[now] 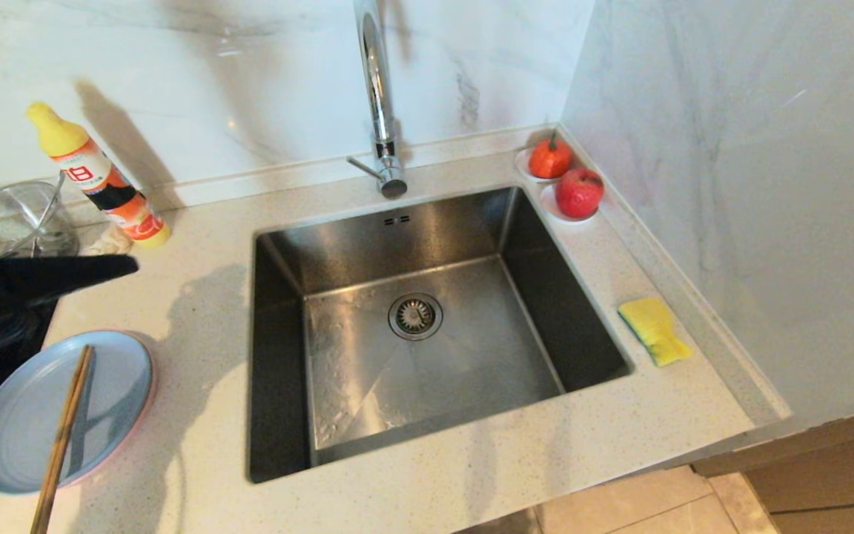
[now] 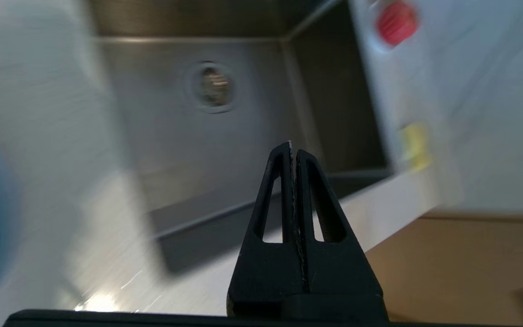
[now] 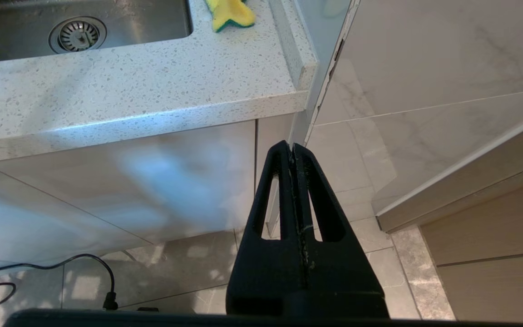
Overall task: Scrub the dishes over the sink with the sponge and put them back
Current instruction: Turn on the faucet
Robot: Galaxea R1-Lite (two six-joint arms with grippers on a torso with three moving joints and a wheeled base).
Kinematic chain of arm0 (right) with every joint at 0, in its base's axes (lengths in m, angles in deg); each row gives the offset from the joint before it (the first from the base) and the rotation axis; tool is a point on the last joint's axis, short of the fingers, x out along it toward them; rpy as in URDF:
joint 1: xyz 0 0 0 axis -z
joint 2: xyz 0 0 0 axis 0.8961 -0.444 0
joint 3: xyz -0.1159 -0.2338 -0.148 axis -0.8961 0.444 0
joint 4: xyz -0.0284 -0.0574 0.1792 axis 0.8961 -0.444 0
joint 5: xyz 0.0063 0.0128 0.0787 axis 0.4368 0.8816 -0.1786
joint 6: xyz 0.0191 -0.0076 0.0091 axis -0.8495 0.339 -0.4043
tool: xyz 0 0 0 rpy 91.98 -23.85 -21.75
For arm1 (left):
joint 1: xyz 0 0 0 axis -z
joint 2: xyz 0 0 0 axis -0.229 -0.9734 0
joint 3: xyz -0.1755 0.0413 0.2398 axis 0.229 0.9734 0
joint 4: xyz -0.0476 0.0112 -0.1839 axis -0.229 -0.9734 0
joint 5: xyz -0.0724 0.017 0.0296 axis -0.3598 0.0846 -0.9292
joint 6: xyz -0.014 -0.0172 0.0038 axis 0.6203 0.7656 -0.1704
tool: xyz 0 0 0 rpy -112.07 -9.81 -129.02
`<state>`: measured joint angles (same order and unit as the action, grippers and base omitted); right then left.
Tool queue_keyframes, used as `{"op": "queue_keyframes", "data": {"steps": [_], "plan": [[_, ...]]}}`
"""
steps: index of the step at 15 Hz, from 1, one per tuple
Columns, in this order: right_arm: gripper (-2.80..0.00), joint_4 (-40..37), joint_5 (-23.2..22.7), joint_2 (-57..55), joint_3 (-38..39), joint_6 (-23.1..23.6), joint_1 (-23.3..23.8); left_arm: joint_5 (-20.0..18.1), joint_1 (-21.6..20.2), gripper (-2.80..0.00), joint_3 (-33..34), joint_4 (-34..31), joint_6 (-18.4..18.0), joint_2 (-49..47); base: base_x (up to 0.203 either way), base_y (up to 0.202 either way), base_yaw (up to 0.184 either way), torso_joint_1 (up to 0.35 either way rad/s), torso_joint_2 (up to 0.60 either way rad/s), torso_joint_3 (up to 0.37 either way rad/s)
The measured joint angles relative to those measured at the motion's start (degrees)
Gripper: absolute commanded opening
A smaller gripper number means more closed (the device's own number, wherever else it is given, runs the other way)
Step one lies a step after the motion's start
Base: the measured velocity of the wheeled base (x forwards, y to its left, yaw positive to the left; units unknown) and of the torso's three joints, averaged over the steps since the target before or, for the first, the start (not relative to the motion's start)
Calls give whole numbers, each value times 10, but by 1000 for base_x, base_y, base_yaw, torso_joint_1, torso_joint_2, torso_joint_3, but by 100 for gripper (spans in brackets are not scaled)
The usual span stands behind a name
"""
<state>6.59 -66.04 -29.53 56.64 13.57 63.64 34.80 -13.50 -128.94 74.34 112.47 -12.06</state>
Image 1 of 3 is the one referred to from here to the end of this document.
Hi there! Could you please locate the clear glass bowl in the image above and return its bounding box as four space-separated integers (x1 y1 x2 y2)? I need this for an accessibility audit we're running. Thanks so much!
0 180 81 260

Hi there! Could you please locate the light blue plate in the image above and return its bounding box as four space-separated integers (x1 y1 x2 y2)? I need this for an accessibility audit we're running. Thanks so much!
0 331 153 496

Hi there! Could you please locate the stainless steel sink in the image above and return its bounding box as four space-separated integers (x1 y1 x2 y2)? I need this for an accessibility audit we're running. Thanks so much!
248 185 634 484

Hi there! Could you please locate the wooden cabinet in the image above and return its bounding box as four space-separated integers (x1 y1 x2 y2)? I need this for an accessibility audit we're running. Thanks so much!
692 400 854 534

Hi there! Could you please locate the yellow green sponge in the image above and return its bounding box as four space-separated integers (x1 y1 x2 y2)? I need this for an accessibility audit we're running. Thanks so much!
618 297 695 368

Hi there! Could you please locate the crumpled beige rag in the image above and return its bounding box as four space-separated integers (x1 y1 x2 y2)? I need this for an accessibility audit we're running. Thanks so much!
85 225 136 257

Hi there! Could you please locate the metal drain strainer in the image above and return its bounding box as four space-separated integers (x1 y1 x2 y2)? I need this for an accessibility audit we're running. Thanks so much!
388 292 444 342

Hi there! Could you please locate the orange dish soap bottle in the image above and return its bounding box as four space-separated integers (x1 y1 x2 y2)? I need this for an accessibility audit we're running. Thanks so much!
25 102 172 249

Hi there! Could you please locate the chrome faucet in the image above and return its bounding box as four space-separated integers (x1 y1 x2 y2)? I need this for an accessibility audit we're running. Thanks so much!
346 0 409 200

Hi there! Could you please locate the pink plate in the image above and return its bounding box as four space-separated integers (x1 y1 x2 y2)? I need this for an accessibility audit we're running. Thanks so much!
64 349 158 486

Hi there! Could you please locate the small white dish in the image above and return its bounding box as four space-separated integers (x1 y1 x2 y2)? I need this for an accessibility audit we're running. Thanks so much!
540 183 600 224
514 147 573 184

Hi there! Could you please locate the orange toy pumpkin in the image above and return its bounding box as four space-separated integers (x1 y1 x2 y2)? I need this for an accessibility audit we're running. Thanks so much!
529 132 573 180

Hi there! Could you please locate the red toy apple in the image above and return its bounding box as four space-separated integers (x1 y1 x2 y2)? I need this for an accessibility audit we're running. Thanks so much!
555 168 606 220

